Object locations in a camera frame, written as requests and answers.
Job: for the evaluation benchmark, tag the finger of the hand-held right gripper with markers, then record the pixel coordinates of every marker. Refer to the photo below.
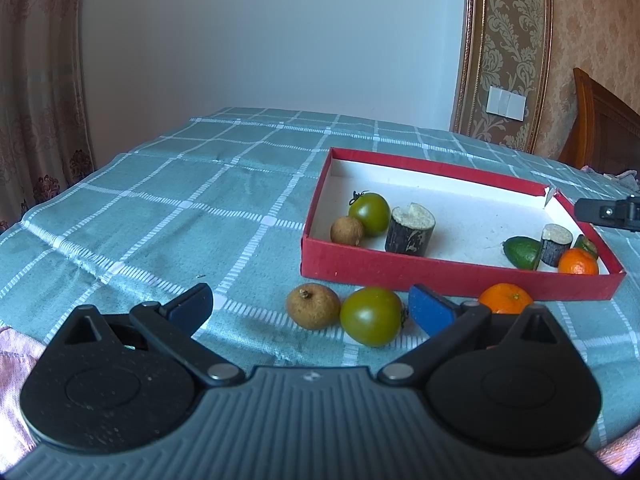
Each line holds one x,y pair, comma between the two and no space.
607,212

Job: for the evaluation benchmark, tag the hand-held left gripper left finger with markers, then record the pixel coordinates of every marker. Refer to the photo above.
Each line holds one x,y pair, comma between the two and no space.
192,306

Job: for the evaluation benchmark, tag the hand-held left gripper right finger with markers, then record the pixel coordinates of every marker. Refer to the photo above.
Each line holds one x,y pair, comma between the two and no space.
430,312

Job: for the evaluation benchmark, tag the red cardboard box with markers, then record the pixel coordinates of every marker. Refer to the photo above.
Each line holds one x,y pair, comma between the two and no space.
450,280

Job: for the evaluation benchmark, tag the small green red fruit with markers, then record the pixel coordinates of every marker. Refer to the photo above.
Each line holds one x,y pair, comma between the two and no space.
586,245

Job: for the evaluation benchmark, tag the green tomato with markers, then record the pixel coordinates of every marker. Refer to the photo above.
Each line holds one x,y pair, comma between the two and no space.
372,317
371,214

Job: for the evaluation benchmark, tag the orange tangerine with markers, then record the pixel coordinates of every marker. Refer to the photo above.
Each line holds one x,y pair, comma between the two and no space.
577,262
505,299

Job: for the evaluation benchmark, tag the small sugarcane piece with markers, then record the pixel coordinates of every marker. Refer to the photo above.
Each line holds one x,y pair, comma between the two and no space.
554,247

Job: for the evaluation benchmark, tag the large sugarcane piece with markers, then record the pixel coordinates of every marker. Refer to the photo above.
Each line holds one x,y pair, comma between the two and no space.
407,232

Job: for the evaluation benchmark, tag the brown longan fruit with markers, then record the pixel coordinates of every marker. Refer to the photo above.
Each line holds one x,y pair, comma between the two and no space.
312,307
346,231

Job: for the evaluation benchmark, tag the grey bedding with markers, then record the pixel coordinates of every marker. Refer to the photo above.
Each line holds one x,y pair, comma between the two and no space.
622,175

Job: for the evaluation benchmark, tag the wooden bed headboard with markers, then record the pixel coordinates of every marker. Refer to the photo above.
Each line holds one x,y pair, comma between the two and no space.
600,130

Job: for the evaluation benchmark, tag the green checked tablecloth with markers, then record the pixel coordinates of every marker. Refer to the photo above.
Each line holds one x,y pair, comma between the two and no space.
175,220

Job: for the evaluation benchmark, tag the pink cloth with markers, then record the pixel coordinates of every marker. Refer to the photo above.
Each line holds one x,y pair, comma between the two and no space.
15,360
620,452

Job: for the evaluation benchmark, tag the patterned curtain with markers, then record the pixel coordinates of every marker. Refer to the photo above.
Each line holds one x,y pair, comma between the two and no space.
40,85

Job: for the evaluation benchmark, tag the white wall switch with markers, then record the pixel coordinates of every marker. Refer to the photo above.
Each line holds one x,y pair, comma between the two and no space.
506,104

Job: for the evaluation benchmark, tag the gold framed patterned wall panel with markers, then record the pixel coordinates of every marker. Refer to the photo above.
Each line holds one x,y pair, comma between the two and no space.
505,35

